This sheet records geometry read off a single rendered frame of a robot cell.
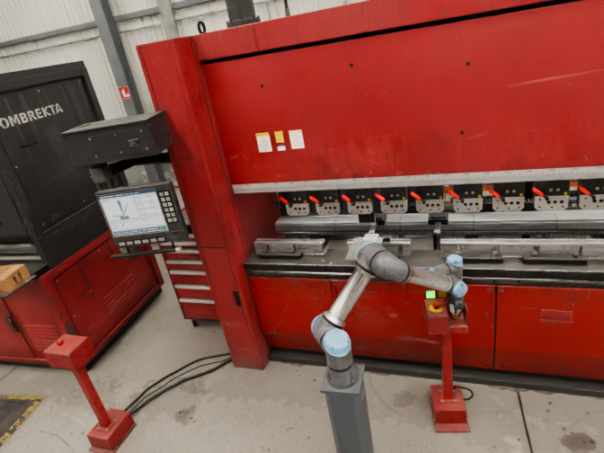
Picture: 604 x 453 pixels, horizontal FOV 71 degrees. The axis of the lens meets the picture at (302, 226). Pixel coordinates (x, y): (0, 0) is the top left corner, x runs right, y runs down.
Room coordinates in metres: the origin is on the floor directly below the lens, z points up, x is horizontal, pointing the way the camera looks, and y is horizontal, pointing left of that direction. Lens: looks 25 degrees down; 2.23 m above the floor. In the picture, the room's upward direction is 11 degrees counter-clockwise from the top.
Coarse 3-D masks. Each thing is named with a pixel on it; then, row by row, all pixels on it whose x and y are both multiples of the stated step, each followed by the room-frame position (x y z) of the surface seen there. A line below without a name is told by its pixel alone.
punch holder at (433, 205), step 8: (416, 192) 2.20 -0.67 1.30; (424, 192) 2.18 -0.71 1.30; (432, 192) 2.16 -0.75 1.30; (440, 192) 2.15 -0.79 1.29; (416, 200) 2.19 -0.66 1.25; (432, 200) 2.16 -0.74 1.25; (440, 200) 2.14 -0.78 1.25; (416, 208) 2.19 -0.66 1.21; (424, 208) 2.18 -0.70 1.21; (432, 208) 2.16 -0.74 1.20; (440, 208) 2.14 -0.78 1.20
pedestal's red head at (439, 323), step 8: (424, 296) 1.92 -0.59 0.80; (424, 304) 1.88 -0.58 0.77; (440, 304) 1.85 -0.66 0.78; (424, 312) 1.91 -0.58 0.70; (432, 312) 1.80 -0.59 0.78; (440, 312) 1.78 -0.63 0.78; (448, 312) 1.84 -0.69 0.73; (464, 312) 1.79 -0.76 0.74; (432, 320) 1.76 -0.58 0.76; (440, 320) 1.75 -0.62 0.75; (448, 320) 1.75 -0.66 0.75; (456, 320) 1.79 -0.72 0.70; (464, 320) 1.78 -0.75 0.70; (432, 328) 1.76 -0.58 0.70; (440, 328) 1.75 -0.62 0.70; (448, 328) 1.75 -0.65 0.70; (456, 328) 1.74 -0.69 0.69; (464, 328) 1.73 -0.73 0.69
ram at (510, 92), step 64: (256, 64) 2.52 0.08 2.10; (320, 64) 2.37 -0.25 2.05; (384, 64) 2.24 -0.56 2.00; (448, 64) 2.13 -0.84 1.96; (512, 64) 2.02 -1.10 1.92; (576, 64) 1.92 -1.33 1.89; (256, 128) 2.55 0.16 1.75; (320, 128) 2.39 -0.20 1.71; (384, 128) 2.26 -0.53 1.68; (448, 128) 2.13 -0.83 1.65; (512, 128) 2.01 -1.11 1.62; (576, 128) 1.91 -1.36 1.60
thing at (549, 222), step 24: (288, 216) 2.95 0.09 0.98; (312, 216) 2.87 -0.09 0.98; (336, 216) 2.79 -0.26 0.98; (408, 216) 2.57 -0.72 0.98; (456, 216) 2.44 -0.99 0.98; (480, 216) 2.38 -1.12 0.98; (504, 216) 2.32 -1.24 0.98; (528, 216) 2.26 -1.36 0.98; (552, 216) 2.21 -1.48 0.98; (576, 216) 2.16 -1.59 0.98; (600, 216) 2.10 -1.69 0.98
